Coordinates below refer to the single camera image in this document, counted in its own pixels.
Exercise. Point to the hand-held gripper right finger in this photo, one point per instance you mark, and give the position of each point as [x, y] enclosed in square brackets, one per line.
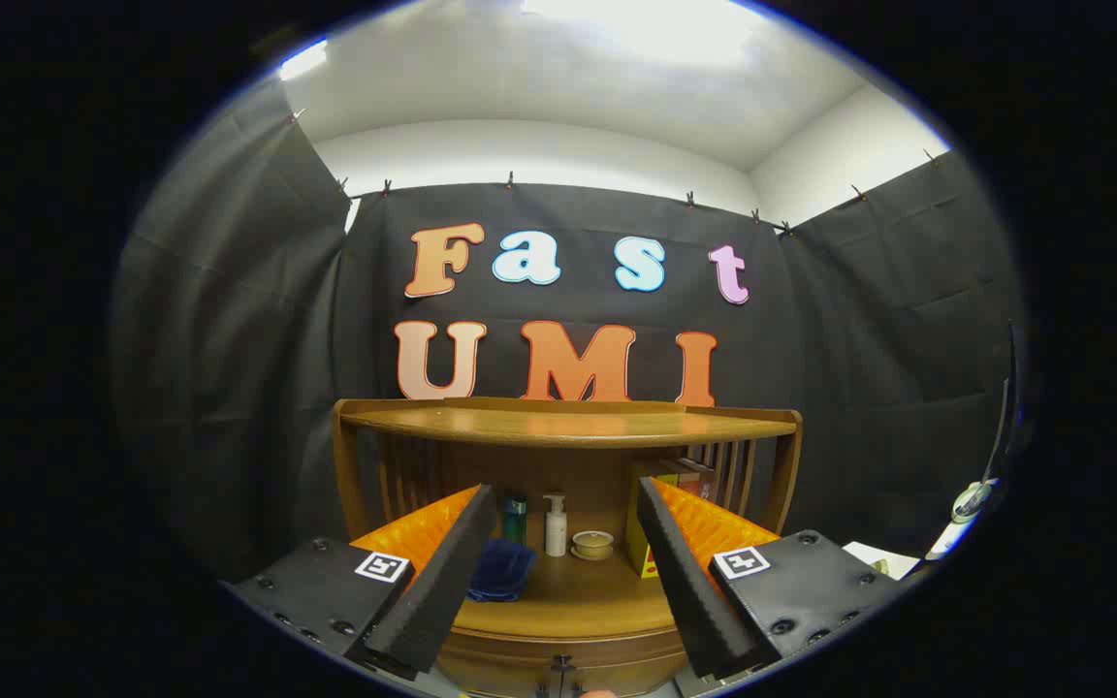
[685, 591]

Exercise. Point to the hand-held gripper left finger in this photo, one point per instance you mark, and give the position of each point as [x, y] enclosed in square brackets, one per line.
[442, 591]

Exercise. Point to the wooden drawer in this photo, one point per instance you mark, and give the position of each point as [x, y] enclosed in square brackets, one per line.
[510, 664]

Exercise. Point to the black drawer knob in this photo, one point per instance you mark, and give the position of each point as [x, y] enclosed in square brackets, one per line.
[563, 666]

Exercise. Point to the wooden countertop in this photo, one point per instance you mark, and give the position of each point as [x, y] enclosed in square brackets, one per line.
[568, 601]

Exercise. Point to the wooden cabinet with slatted hutch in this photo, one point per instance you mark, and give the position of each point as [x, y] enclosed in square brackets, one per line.
[568, 424]

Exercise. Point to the blue folded towel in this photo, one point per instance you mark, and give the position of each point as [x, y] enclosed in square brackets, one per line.
[500, 572]

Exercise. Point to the thick yellow book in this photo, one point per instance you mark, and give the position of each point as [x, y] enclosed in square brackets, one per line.
[634, 543]

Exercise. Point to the beige lidded teacup with saucer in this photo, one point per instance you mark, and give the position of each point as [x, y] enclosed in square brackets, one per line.
[592, 545]

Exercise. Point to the teal bottle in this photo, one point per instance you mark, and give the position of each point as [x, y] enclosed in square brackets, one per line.
[515, 516]

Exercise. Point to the brown spine book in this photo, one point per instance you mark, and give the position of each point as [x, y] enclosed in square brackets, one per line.
[701, 477]

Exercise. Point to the orange spine book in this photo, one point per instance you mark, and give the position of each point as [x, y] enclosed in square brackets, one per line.
[677, 475]

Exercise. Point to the white pump bottle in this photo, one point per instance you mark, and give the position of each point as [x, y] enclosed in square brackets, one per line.
[556, 533]

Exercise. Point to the white side table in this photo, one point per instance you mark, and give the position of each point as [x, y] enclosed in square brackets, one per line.
[883, 559]

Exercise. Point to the black backdrop cloth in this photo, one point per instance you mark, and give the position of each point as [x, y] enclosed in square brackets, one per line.
[811, 339]

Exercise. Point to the white round device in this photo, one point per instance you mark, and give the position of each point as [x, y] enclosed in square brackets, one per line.
[971, 499]

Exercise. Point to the ceiling light panel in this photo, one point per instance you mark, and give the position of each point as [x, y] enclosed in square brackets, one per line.
[303, 60]

